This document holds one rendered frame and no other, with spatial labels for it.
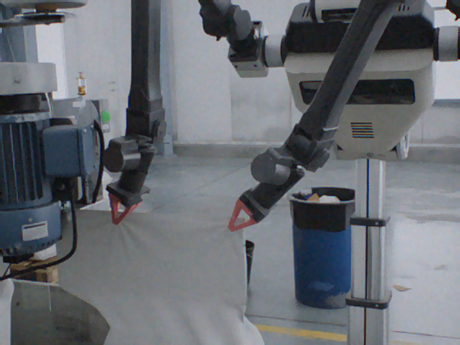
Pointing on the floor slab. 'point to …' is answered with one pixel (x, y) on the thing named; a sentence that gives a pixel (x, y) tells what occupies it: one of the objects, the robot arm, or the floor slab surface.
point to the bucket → (249, 257)
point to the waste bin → (322, 246)
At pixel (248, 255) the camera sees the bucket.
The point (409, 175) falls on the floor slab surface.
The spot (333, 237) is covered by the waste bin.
